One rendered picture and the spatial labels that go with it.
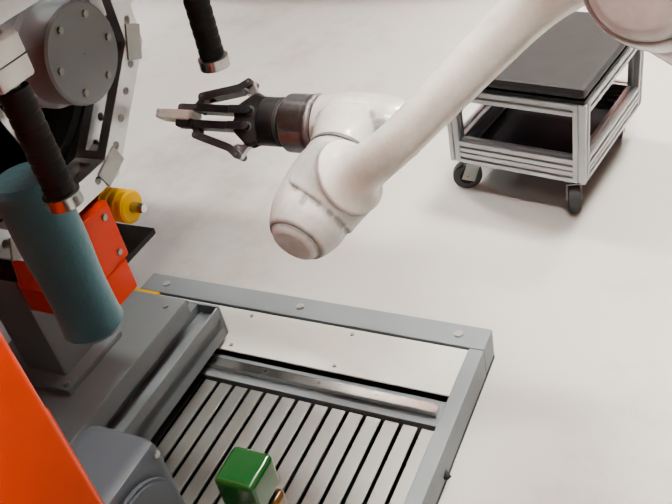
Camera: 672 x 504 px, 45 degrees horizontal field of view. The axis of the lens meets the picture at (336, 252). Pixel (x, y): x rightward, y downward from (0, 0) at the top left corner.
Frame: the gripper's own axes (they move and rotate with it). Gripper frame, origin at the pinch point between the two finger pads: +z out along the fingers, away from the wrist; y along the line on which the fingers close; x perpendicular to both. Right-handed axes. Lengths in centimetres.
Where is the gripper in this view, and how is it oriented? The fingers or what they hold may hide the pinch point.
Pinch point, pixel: (178, 115)
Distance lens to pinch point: 135.6
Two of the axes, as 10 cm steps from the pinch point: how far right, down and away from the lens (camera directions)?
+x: -4.1, -1.2, -9.0
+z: -9.0, -1.2, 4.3
